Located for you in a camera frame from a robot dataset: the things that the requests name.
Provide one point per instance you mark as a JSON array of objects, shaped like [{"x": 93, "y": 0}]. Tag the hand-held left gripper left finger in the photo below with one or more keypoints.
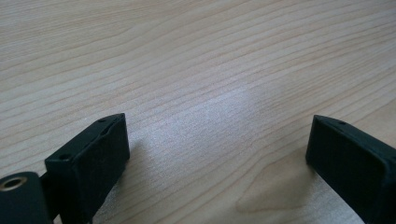
[{"x": 90, "y": 165}]

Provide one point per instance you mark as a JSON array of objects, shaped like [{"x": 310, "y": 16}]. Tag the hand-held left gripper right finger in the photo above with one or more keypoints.
[{"x": 351, "y": 161}]

